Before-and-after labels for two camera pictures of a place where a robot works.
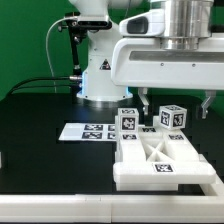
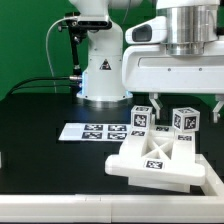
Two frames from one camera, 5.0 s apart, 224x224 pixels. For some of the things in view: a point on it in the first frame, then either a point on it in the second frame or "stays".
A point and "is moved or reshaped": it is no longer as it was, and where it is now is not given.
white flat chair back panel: x=89 y=132 stays
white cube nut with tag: x=127 y=121 to x=141 y=117
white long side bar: x=128 y=149 is moved or reshaped
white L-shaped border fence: x=117 y=208 stays
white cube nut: x=172 y=116 to x=186 y=119
